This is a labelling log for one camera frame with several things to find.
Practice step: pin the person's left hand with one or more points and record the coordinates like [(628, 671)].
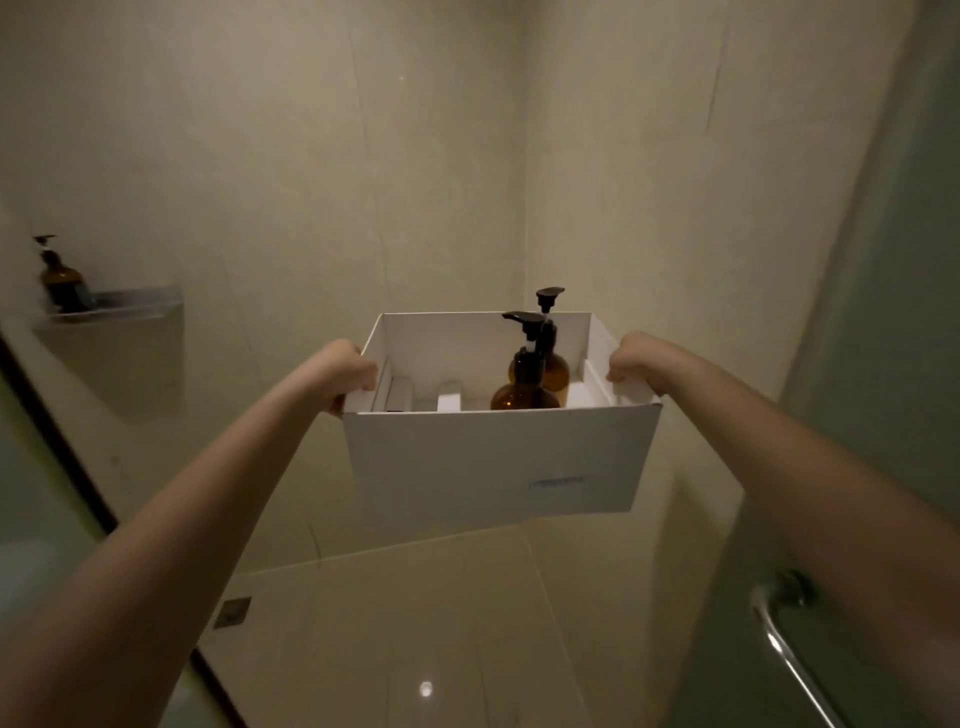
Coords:
[(341, 371)]

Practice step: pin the person's left forearm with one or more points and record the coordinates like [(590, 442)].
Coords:
[(150, 562)]

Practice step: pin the black framed glass panel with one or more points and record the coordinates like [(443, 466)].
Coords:
[(37, 510)]

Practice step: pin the amber bottle black label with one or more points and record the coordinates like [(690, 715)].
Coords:
[(64, 285)]

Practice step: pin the metal shower shelf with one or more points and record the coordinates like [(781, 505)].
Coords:
[(127, 307)]

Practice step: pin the amber bottle yellow label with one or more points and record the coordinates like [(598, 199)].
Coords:
[(556, 375)]

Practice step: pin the white cardboard box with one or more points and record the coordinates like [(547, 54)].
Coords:
[(465, 465)]

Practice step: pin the person's right hand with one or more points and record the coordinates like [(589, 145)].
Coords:
[(649, 360)]

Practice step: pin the amber bottle white label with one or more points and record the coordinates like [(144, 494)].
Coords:
[(525, 397)]

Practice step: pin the glass shower door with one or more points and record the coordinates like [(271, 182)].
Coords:
[(885, 337)]

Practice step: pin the person's right forearm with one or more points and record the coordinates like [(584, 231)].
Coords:
[(825, 487)]

